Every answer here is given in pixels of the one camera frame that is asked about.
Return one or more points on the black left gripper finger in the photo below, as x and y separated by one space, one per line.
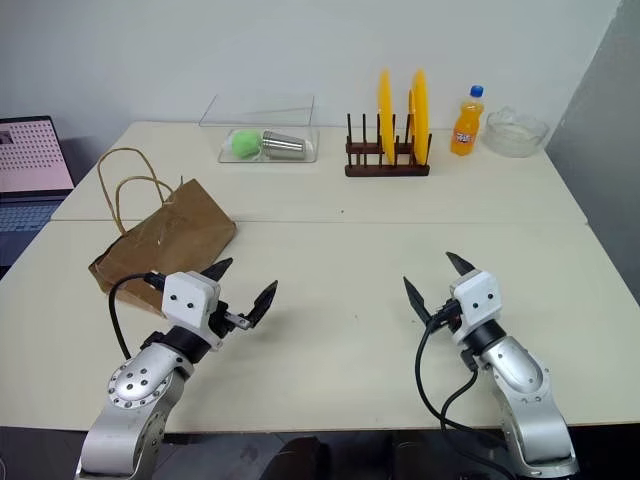
219 271
262 305

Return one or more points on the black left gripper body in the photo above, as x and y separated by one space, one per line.
225 322

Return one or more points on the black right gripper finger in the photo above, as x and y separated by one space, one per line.
417 303
462 265

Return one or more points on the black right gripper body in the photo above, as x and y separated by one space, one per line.
448 316

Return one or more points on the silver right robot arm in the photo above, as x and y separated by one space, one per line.
520 382

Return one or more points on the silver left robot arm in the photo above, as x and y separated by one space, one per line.
135 382

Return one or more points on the dark wooden dish rack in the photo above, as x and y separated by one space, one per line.
385 171

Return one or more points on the green fuzzy ball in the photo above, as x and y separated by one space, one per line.
244 144

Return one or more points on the orange soda bottle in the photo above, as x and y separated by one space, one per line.
466 130

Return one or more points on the clear glass bowl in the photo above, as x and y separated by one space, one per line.
515 135

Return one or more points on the stainless steel cup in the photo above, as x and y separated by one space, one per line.
283 145

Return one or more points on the yellow plate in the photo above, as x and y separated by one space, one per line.
385 115
421 115

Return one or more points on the dark rounded shape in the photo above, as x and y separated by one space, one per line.
300 460

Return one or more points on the clear plastic box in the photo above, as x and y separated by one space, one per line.
311 125

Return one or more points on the open laptop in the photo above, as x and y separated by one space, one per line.
30 155

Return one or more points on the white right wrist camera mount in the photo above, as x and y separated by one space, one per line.
477 298

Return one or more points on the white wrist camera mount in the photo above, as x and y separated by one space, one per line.
477 298
187 300

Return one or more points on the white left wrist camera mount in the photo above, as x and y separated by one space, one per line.
187 300

